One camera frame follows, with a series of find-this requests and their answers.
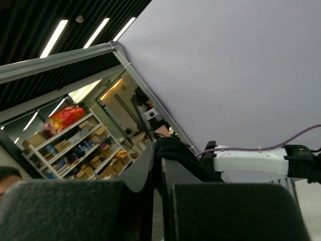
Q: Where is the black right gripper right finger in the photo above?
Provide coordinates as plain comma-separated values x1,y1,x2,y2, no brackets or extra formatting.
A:
162,159,310,240

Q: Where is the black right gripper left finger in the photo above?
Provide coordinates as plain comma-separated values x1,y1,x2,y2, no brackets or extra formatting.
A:
1,143,154,240

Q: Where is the black t shirt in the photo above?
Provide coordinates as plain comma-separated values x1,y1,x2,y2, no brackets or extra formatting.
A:
152,137,223,193

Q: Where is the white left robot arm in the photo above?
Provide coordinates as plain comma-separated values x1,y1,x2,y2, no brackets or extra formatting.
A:
200,141,320,183

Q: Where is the metal storage shelf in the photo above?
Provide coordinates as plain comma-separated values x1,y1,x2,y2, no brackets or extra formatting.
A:
23,110,133,180

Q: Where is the red snack bag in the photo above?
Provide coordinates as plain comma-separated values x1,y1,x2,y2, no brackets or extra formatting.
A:
44,105,86,137

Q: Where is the person head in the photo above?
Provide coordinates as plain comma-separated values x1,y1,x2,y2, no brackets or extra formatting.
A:
0,166,22,199

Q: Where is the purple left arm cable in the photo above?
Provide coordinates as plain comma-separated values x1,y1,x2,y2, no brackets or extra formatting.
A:
195,124,321,158

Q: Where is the aluminium frame post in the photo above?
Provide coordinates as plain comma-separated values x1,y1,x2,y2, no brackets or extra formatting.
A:
1,41,198,152

